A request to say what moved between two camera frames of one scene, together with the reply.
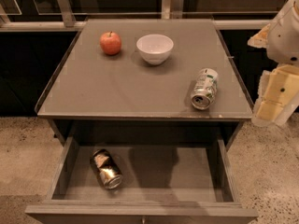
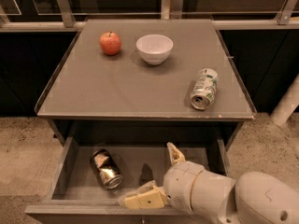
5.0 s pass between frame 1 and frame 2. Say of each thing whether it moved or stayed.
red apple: stayed
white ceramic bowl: stayed
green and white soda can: stayed
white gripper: moved
